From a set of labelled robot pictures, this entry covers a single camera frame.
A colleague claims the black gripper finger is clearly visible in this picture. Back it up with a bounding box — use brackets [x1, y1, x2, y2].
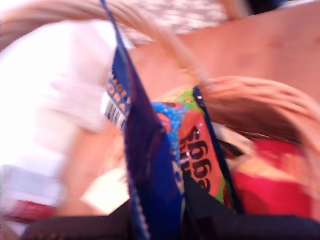
[182, 172, 241, 221]
[107, 199, 133, 226]

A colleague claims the red mini bunnies bag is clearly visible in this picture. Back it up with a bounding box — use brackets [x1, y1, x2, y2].
[232, 139, 320, 218]

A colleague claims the woven wicker basket with handle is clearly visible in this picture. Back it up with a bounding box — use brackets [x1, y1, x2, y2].
[0, 0, 320, 218]

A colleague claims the blue Terry's mini eggs bag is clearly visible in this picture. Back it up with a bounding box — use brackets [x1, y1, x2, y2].
[99, 0, 245, 240]

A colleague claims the paw print chair cushion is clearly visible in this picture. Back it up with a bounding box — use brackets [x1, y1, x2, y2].
[107, 0, 228, 43]

